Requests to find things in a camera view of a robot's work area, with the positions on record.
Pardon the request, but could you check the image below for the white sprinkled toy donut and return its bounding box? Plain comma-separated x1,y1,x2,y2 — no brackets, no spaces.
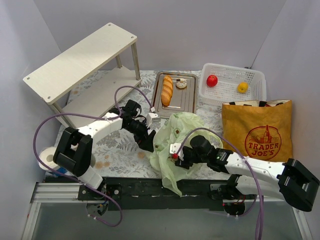
175,78,188,89

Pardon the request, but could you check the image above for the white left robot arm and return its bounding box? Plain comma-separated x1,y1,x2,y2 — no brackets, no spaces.
53,100,160,200

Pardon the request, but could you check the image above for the white plastic perforated basket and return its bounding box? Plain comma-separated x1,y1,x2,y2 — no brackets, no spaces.
198,63,267,106

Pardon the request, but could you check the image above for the red toy apple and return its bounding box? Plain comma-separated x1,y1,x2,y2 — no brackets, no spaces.
206,74,218,88

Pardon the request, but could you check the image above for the aluminium frame rail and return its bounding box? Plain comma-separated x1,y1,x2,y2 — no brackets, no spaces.
21,181,313,240

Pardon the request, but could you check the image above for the stainless steel tray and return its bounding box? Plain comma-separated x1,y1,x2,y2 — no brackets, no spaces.
151,71,198,119

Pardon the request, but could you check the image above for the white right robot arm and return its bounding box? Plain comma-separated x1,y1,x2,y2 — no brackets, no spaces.
169,135,320,212

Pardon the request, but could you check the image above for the white wooden two-tier shelf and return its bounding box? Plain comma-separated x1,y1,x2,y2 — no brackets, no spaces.
23,22,141,128

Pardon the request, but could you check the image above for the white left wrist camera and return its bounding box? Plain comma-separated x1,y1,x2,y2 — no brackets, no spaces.
146,107,161,128

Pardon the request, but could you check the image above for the long orange toy bread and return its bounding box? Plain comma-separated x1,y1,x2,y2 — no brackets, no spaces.
161,75,173,107

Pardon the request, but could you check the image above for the light green plastic grocery bag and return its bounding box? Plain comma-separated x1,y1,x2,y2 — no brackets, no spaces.
149,113,226,197

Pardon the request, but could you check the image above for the yellow toy lemon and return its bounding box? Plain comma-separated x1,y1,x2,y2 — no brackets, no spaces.
237,82,249,94

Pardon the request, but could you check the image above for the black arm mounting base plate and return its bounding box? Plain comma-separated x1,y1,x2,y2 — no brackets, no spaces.
77,177,258,212

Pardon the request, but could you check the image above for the floral patterned table mat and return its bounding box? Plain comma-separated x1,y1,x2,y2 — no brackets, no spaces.
67,70,229,180

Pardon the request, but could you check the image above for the mustard yellow tote bag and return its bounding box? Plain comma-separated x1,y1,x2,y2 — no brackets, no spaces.
221,99,293,162

